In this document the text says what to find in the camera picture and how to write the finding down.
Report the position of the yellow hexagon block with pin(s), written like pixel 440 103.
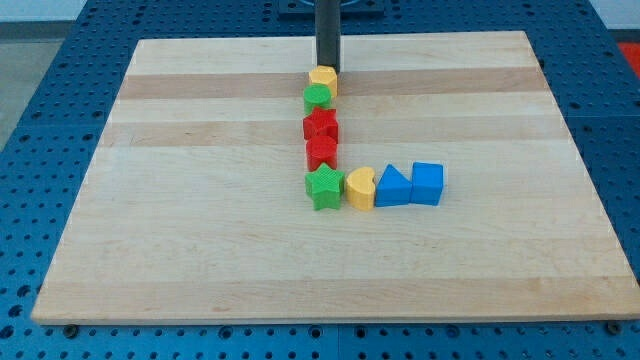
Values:
pixel 325 75

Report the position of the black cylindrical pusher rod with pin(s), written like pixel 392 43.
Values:
pixel 327 33

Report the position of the green star block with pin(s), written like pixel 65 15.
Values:
pixel 325 187

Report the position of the yellow heart block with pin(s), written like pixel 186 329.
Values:
pixel 360 188

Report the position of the red cylinder block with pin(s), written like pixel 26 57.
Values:
pixel 321 149

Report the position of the red star block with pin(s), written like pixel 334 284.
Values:
pixel 321 122

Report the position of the blue triangle block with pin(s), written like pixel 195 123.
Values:
pixel 393 188

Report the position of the green cylinder block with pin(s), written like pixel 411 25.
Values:
pixel 316 95

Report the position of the blue cube block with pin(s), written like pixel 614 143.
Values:
pixel 427 183

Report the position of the light wooden board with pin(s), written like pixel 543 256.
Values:
pixel 193 209

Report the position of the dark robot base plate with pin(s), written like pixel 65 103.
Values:
pixel 305 9

